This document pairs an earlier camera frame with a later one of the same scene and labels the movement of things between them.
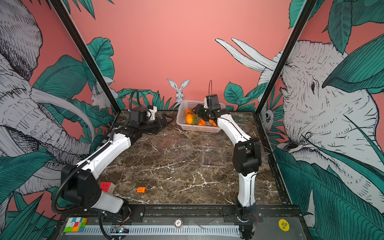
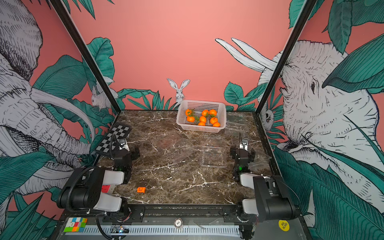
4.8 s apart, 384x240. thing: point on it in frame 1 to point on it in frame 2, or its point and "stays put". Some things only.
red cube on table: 107,187 stays put
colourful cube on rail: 75,224 stays put
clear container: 213,156 stays put
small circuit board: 119,229 stays put
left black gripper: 157,119 to 134,153
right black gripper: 199,111 to 235,152
